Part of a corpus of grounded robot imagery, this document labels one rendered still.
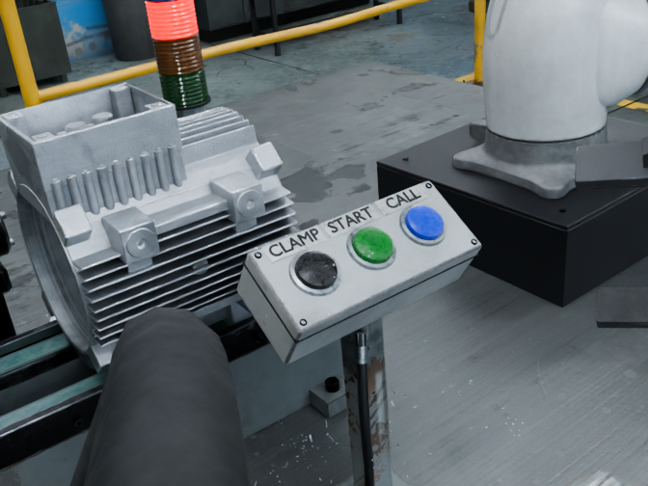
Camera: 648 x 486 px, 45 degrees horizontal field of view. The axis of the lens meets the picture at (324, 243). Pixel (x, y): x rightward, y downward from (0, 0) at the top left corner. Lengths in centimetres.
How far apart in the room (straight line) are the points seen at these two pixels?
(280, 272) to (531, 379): 41
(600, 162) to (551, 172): 56
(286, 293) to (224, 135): 23
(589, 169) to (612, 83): 57
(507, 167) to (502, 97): 9
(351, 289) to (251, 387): 27
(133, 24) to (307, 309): 532
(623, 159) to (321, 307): 21
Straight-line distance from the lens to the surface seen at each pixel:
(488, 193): 103
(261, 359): 78
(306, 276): 53
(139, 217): 64
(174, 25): 102
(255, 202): 67
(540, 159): 104
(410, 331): 95
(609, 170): 47
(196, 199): 69
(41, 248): 80
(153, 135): 67
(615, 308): 58
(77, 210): 65
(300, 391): 83
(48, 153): 64
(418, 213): 59
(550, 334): 95
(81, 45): 611
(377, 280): 56
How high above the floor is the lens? 133
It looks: 28 degrees down
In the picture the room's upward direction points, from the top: 6 degrees counter-clockwise
